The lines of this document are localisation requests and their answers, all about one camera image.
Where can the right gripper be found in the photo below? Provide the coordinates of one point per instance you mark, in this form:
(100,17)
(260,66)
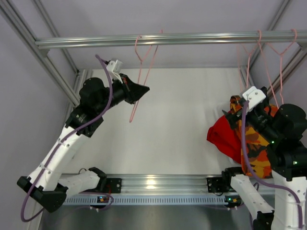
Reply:
(235,117)

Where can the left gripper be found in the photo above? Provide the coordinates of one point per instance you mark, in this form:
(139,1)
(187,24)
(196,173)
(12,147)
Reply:
(129,89)

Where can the red trousers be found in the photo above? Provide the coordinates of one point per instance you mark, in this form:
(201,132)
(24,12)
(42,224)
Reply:
(225,139)

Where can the orange patterned garment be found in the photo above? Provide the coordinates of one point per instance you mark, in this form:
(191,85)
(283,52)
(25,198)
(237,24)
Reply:
(256,144)

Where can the pink hanger of red trousers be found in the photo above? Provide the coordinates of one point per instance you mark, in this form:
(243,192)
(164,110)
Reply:
(249,54)

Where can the pink hanger of blue garment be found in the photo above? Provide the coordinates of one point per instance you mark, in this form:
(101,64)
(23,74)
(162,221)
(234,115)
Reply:
(281,55)

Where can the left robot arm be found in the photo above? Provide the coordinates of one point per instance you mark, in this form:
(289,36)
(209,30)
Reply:
(45,184)

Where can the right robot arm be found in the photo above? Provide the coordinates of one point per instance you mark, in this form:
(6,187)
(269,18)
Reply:
(287,156)

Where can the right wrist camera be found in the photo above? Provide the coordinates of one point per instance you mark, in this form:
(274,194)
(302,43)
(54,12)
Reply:
(254,96)

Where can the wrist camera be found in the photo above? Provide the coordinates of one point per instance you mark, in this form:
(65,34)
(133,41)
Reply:
(254,96)
(114,67)

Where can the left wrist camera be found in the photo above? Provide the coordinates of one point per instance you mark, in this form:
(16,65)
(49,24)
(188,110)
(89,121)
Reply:
(114,67)

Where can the aluminium hanging rail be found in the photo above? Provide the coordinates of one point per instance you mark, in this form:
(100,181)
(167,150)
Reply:
(148,39)

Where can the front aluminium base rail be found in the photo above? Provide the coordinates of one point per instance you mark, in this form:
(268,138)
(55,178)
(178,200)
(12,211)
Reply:
(137,184)

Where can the right aluminium frame post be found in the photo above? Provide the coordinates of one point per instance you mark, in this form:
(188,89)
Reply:
(271,35)

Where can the aluminium frame post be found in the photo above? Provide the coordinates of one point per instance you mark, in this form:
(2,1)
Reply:
(271,35)
(18,24)

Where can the slotted cable duct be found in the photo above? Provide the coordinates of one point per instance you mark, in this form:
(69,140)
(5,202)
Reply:
(126,200)

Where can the left aluminium frame post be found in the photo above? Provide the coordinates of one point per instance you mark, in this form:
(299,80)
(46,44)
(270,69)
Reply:
(18,24)

